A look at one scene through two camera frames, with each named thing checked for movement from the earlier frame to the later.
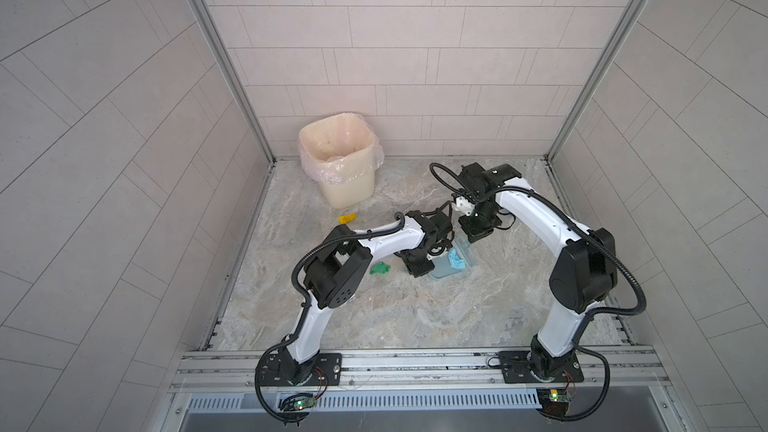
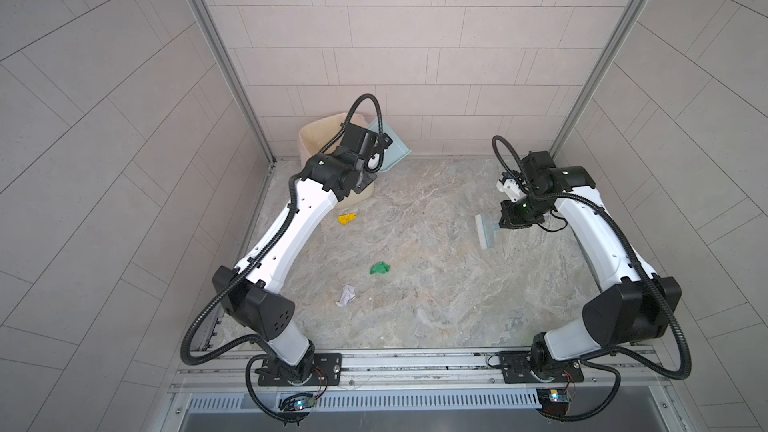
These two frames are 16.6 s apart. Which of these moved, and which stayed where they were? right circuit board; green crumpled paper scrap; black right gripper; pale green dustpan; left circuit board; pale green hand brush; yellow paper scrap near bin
Moved: pale green dustpan; black right gripper; pale green hand brush
Stayed: green crumpled paper scrap; yellow paper scrap near bin; right circuit board; left circuit board
